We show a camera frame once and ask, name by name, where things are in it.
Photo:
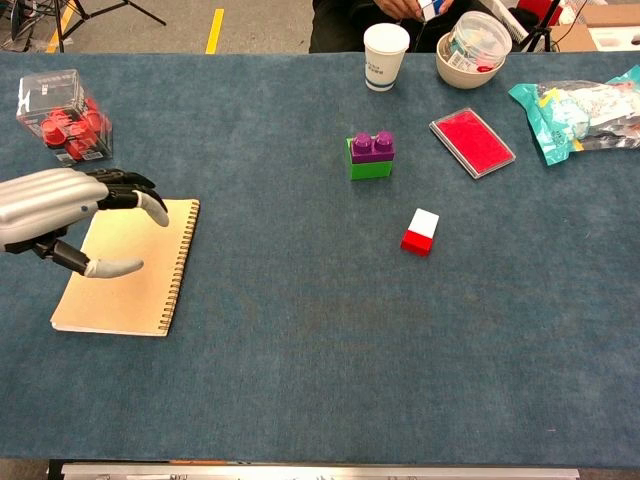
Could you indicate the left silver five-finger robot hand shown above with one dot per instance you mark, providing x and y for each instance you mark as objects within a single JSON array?
[{"x": 45, "y": 200}]

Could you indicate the yellow spiral notebook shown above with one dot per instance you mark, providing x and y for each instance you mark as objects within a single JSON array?
[{"x": 135, "y": 300}]

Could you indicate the clear box of red items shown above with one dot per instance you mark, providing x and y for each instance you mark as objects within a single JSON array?
[{"x": 65, "y": 130}]

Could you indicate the black tripod with thin legs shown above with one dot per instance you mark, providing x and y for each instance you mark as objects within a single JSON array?
[{"x": 60, "y": 30}]

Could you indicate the blue felt table cloth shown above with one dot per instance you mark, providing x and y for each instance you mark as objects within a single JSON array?
[{"x": 300, "y": 325}]

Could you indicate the green toy brick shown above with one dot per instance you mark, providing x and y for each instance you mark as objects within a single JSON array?
[{"x": 370, "y": 171}]

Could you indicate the purple toy brick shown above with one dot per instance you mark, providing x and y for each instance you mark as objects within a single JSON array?
[{"x": 372, "y": 150}]

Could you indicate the person in black clothes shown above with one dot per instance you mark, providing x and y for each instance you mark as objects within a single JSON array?
[{"x": 340, "y": 25}]

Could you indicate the white paper cup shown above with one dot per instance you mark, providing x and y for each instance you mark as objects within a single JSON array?
[{"x": 382, "y": 55}]

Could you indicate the red and white block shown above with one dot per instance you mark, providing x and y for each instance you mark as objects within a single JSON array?
[{"x": 420, "y": 235}]

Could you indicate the red ink pad case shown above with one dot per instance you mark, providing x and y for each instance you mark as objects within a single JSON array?
[{"x": 472, "y": 142}]

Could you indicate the blue and white cube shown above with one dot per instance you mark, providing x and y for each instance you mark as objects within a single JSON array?
[{"x": 434, "y": 9}]

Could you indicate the beige bowl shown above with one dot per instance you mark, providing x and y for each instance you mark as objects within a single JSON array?
[{"x": 467, "y": 79}]

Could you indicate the clear round plastic container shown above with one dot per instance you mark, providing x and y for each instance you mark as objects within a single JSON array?
[{"x": 480, "y": 40}]

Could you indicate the teal snack bag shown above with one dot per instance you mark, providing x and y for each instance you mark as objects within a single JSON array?
[{"x": 565, "y": 115}]

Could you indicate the brown cardboard box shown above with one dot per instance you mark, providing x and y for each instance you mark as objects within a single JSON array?
[{"x": 575, "y": 37}]

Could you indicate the aluminium frame rail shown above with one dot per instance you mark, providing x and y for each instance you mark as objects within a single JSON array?
[{"x": 320, "y": 472}]

